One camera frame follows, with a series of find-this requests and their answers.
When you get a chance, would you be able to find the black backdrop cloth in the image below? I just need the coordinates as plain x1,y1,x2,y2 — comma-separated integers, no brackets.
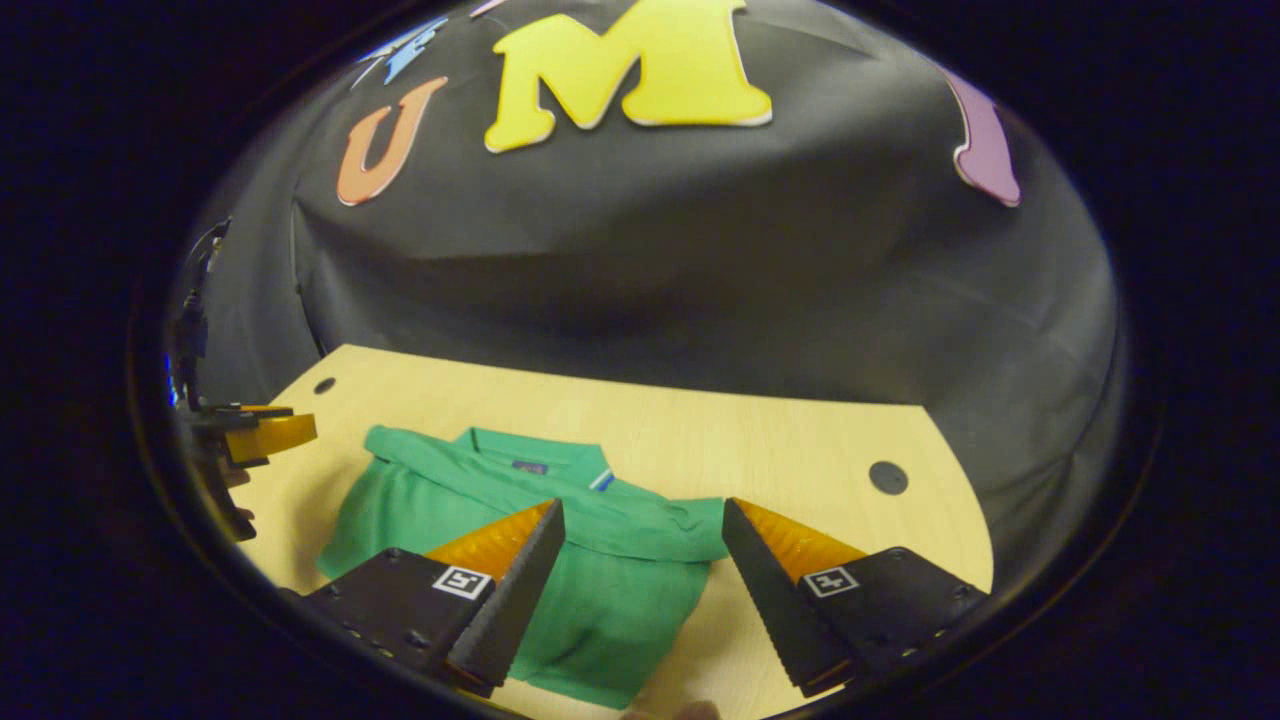
165,0,1131,591

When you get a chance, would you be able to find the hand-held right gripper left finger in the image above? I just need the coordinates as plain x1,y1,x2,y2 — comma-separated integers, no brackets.
298,498,567,699

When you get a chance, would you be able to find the green T-shirt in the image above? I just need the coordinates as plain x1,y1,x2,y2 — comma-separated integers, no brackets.
317,425,729,711

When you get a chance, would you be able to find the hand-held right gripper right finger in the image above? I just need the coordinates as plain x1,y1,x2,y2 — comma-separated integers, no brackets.
721,497,993,699

